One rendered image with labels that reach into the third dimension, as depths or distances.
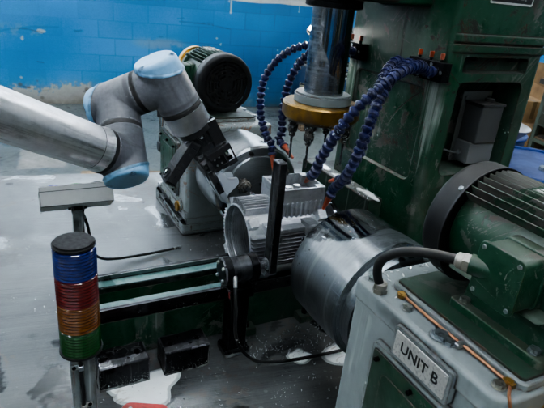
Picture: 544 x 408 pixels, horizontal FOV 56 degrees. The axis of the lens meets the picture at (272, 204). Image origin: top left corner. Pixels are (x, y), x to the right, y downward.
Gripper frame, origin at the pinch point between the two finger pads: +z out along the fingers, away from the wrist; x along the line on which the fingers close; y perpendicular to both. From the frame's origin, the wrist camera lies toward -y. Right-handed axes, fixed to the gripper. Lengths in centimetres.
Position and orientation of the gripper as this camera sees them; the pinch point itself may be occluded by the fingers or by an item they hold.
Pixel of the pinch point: (223, 200)
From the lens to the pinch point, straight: 122.8
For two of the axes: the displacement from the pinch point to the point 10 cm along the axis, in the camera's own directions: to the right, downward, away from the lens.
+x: -4.5, -3.9, 8.0
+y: 8.2, -5.5, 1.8
